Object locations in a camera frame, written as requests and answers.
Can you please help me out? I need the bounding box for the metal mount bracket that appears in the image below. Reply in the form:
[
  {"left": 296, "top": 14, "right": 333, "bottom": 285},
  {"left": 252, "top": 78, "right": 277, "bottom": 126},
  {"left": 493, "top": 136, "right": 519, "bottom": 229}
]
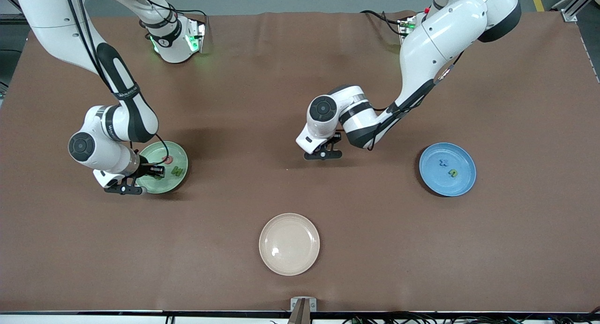
[{"left": 290, "top": 297, "right": 317, "bottom": 313}]

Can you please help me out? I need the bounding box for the black base cable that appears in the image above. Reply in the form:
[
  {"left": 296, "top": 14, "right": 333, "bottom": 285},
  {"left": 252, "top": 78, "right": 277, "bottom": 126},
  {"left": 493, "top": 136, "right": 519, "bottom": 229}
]
[
  {"left": 360, "top": 9, "right": 405, "bottom": 36},
  {"left": 157, "top": 0, "right": 208, "bottom": 20}
]

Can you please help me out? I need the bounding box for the brown table mat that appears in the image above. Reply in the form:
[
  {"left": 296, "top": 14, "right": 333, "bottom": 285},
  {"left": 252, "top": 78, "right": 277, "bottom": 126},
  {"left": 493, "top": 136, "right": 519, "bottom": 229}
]
[{"left": 0, "top": 11, "right": 600, "bottom": 313}]

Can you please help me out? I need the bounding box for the green plate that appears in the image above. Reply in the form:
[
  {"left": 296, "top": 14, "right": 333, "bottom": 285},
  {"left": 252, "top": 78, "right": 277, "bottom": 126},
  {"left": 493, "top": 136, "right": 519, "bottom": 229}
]
[{"left": 136, "top": 141, "right": 189, "bottom": 195}]

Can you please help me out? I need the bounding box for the blue plate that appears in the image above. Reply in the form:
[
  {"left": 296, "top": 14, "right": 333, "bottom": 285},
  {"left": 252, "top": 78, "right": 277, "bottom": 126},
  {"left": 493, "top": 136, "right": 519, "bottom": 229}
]
[{"left": 419, "top": 142, "right": 477, "bottom": 197}]

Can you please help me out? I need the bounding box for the beige plate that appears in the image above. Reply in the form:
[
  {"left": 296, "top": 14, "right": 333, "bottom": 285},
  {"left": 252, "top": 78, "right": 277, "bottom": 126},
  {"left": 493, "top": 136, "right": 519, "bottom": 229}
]
[{"left": 258, "top": 213, "right": 321, "bottom": 276}]

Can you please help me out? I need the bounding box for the grey camera stand pole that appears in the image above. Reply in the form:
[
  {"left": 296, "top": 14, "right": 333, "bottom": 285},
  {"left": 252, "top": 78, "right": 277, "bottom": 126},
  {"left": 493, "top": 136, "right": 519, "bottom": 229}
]
[{"left": 287, "top": 300, "right": 311, "bottom": 324}]

